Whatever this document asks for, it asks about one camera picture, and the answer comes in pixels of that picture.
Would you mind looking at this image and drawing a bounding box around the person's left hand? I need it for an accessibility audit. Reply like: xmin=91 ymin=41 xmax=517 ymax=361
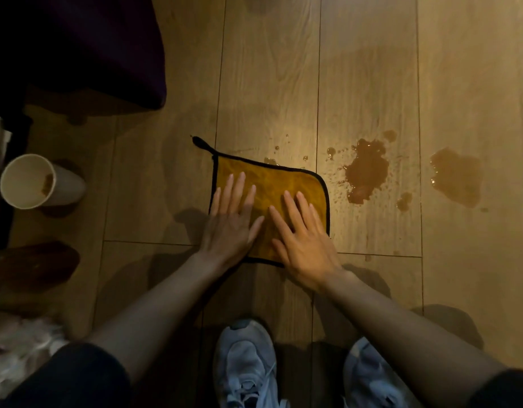
xmin=197 ymin=171 xmax=266 ymax=273

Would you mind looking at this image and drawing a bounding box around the person's right hand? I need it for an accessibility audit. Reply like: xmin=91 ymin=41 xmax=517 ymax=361
xmin=268 ymin=190 xmax=346 ymax=293

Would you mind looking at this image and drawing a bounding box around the yellow cloth with black trim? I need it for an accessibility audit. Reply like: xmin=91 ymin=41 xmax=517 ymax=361
xmin=192 ymin=136 xmax=331 ymax=268

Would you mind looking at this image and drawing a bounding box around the person's left forearm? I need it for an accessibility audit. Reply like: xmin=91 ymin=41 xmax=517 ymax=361
xmin=85 ymin=251 xmax=230 ymax=385

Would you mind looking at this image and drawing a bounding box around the person's right forearm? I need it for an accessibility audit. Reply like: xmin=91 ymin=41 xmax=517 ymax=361
xmin=317 ymin=269 xmax=508 ymax=408

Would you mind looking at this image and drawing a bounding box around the large dark brown spill puddle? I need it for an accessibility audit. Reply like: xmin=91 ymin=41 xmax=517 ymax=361
xmin=343 ymin=138 xmax=391 ymax=205

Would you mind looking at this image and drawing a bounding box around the grey left sneaker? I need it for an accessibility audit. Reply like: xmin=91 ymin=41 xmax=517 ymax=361
xmin=212 ymin=318 xmax=291 ymax=408

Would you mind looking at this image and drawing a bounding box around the grey sneaker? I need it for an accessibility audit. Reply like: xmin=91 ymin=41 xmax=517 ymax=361
xmin=342 ymin=337 xmax=421 ymax=408
xmin=212 ymin=318 xmax=291 ymax=408

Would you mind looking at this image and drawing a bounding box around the pale brown spill puddle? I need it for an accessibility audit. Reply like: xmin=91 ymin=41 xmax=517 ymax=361
xmin=429 ymin=147 xmax=483 ymax=209

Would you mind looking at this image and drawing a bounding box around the grey right sneaker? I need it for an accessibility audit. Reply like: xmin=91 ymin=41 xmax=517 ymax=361
xmin=342 ymin=337 xmax=421 ymax=408

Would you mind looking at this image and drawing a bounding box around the white paper cup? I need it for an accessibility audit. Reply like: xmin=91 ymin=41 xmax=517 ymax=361
xmin=0 ymin=154 xmax=87 ymax=210

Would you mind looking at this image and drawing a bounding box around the dark brown wooden piece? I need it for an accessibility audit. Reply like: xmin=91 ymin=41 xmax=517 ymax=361
xmin=0 ymin=241 xmax=81 ymax=296

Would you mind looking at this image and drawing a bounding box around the dark purple fabric cover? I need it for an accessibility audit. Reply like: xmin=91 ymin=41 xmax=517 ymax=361
xmin=0 ymin=0 xmax=168 ymax=111

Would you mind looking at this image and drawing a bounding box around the black left sleeve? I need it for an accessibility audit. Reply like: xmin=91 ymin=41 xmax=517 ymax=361
xmin=0 ymin=342 xmax=132 ymax=408

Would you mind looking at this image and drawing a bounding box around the black sleeve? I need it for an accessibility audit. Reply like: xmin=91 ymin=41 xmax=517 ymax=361
xmin=0 ymin=342 xmax=132 ymax=408
xmin=467 ymin=368 xmax=523 ymax=408

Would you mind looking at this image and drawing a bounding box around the white fluffy cloth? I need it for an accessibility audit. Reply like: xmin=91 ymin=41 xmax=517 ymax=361
xmin=0 ymin=312 xmax=70 ymax=398

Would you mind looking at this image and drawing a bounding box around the black right sleeve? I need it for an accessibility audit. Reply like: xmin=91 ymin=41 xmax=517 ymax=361
xmin=467 ymin=368 xmax=523 ymax=408

